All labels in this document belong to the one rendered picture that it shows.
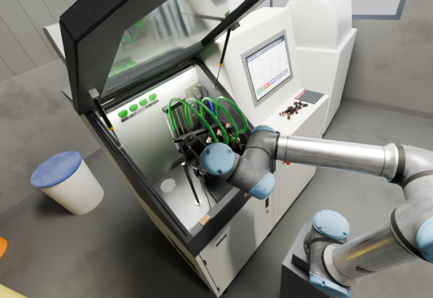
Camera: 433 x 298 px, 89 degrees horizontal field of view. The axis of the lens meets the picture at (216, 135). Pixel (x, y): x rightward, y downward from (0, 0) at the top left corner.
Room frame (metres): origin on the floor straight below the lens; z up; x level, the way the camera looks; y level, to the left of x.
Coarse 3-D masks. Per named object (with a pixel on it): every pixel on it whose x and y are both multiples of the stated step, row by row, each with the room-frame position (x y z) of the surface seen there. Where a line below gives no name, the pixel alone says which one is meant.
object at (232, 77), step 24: (240, 24) 1.45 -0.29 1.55; (264, 24) 1.42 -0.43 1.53; (288, 24) 1.55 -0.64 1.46; (216, 48) 1.19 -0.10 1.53; (240, 48) 1.26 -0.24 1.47; (216, 72) 1.21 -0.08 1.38; (240, 72) 1.20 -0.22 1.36; (240, 96) 1.15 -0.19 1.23; (288, 96) 1.38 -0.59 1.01; (264, 120) 1.18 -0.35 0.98; (312, 120) 1.16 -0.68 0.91; (288, 168) 0.98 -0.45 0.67; (312, 168) 1.25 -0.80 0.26; (288, 192) 1.00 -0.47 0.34
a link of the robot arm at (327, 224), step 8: (320, 216) 0.38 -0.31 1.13; (328, 216) 0.37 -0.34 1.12; (336, 216) 0.37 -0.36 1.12; (320, 224) 0.35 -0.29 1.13; (328, 224) 0.35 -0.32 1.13; (336, 224) 0.34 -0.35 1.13; (344, 224) 0.33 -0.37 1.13; (312, 232) 0.35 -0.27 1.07; (320, 232) 0.33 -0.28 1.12; (328, 232) 0.32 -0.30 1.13; (336, 232) 0.31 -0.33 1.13; (344, 232) 0.31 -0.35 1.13; (312, 240) 0.33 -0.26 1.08; (320, 240) 0.31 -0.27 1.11; (328, 240) 0.30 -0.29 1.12; (336, 240) 0.29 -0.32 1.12; (344, 240) 0.29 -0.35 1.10
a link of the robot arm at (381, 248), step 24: (408, 192) 0.23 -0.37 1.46; (432, 192) 0.20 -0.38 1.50; (408, 216) 0.19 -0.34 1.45; (432, 216) 0.16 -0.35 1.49; (360, 240) 0.22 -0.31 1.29; (384, 240) 0.18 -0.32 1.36; (408, 240) 0.15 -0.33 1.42; (432, 240) 0.13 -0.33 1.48; (312, 264) 0.25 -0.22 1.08; (336, 264) 0.21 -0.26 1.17; (360, 264) 0.18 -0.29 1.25; (384, 264) 0.16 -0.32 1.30; (336, 288) 0.17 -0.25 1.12
